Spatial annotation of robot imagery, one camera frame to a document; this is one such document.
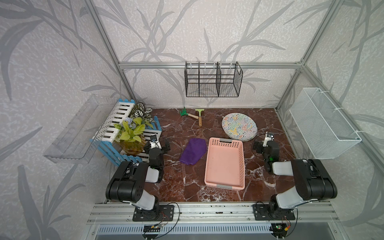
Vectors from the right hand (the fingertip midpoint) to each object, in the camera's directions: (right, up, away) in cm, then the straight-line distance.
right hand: (263, 139), depth 95 cm
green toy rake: (-54, +19, +24) cm, 62 cm away
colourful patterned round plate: (-13, +8, +10) cm, 18 cm away
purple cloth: (-45, -7, -1) cm, 45 cm away
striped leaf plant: (-74, +18, -14) cm, 77 cm away
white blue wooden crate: (-85, +3, -25) cm, 89 cm away
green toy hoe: (-41, +15, +17) cm, 47 cm away
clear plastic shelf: (-94, +2, -32) cm, 100 cm away
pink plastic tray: (-25, -15, -4) cm, 29 cm away
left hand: (-67, +2, -5) cm, 67 cm away
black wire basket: (-32, +41, +10) cm, 53 cm away
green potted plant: (-75, +4, -20) cm, 78 cm away
